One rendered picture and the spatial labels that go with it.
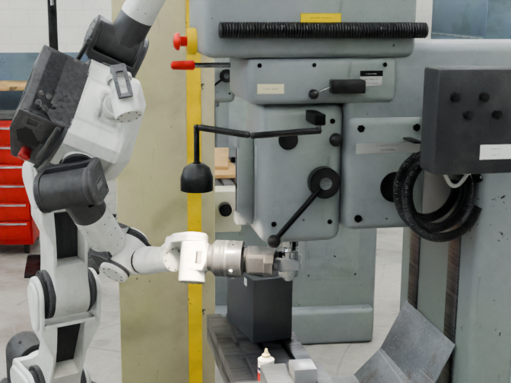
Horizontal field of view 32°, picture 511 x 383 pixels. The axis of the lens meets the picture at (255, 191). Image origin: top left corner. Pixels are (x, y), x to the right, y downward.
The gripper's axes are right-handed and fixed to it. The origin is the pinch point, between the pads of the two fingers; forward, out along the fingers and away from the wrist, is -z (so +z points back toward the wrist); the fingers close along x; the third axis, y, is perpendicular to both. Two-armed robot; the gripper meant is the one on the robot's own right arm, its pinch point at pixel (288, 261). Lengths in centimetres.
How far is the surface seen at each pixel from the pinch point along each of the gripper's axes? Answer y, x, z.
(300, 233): -9.6, -9.3, -3.3
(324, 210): -14.8, -7.7, -8.4
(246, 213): -12.6, -5.2, 9.6
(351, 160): -26.5, -7.6, -14.1
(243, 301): 23.5, 35.9, 15.4
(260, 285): 16.6, 30.2, 10.0
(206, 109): -14, 165, 49
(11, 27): -20, 816, 399
